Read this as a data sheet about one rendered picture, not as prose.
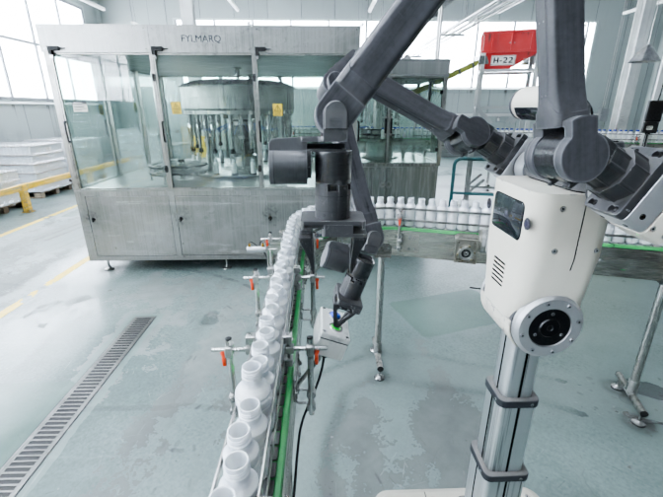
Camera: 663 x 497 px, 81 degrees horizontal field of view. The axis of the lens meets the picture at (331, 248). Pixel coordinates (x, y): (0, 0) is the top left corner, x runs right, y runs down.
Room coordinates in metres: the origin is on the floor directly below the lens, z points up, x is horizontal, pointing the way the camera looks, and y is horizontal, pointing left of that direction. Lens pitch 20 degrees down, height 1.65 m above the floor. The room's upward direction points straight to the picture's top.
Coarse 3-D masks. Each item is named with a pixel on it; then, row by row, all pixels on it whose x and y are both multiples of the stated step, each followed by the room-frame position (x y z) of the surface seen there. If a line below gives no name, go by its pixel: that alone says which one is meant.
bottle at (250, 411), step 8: (248, 400) 0.57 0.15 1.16; (256, 400) 0.56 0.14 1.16; (240, 408) 0.54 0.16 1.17; (248, 408) 0.57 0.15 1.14; (256, 408) 0.54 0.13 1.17; (240, 416) 0.54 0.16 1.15; (248, 416) 0.53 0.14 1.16; (256, 416) 0.54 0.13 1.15; (264, 416) 0.57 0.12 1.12; (256, 424) 0.54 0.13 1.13; (264, 424) 0.55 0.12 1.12; (256, 432) 0.53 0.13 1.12; (264, 432) 0.54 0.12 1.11; (256, 440) 0.53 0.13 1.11; (264, 440) 0.54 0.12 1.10; (264, 472) 0.54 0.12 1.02
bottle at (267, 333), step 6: (258, 330) 0.79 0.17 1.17; (264, 330) 0.81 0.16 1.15; (270, 330) 0.81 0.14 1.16; (258, 336) 0.79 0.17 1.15; (264, 336) 0.78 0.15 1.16; (270, 336) 0.78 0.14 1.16; (270, 342) 0.78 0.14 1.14; (276, 342) 0.80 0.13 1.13; (270, 348) 0.78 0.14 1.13; (276, 348) 0.78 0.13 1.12; (270, 354) 0.77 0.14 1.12; (276, 354) 0.78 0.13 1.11; (276, 360) 0.78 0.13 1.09; (276, 366) 0.78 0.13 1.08; (276, 372) 0.78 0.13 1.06; (276, 390) 0.77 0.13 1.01
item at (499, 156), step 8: (496, 136) 1.07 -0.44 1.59; (504, 136) 1.07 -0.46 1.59; (512, 136) 1.10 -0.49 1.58; (520, 136) 1.08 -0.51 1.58; (488, 144) 1.06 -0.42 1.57; (496, 144) 1.06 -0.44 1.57; (504, 144) 1.06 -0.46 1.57; (512, 144) 1.06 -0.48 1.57; (520, 144) 1.06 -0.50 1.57; (480, 152) 1.09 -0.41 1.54; (488, 152) 1.07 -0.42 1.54; (496, 152) 1.06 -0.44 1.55; (504, 152) 1.06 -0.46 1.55; (512, 152) 1.06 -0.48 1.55; (488, 160) 1.08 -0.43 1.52; (496, 160) 1.07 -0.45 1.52; (504, 160) 1.06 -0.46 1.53; (488, 168) 1.11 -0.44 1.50; (496, 168) 1.08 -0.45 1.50; (504, 168) 1.05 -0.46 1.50
